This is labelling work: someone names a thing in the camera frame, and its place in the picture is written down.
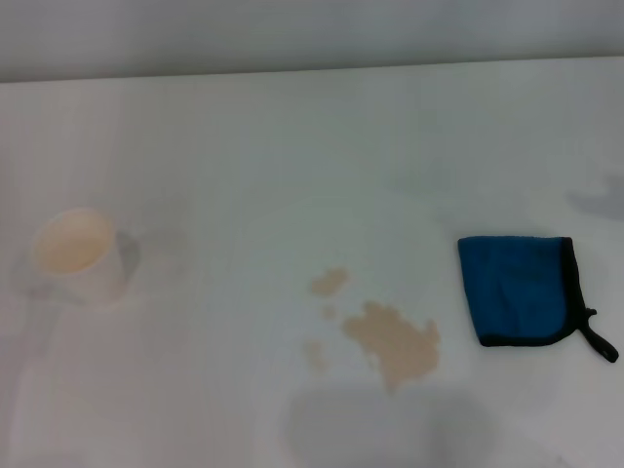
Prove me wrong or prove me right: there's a blue rag with black trim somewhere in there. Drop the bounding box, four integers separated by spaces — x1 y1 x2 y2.
456 235 621 366

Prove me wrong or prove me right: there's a white paper cup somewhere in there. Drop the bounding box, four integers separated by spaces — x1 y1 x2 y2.
29 207 130 306

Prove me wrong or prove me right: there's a large brown water stain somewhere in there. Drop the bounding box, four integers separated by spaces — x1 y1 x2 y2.
340 300 443 395

